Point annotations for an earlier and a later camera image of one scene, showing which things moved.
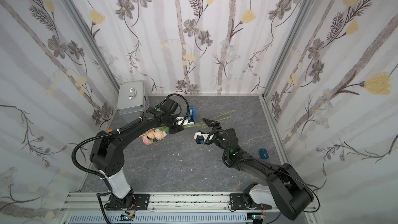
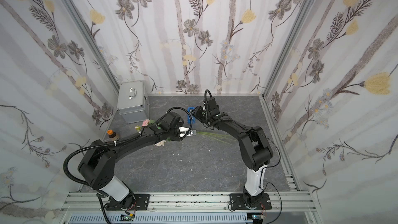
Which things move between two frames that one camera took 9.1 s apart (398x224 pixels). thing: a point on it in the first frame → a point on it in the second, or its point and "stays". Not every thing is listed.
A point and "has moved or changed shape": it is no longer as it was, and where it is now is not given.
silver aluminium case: (132, 97) stays
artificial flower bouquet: (159, 133) has moved or changed shape
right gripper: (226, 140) → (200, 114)
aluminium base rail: (179, 208) stays
